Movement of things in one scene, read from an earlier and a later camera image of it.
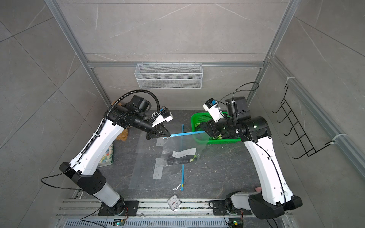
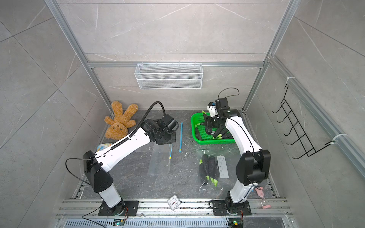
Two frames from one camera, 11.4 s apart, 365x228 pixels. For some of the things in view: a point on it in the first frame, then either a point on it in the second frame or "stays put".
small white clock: x=174 y=202 stays put
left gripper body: x=143 y=124 → x=168 y=138
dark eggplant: x=171 y=160 → x=213 y=169
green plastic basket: x=201 y=117 stays put
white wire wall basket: x=168 y=76 stays put
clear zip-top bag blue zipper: x=183 y=148 → x=216 y=173
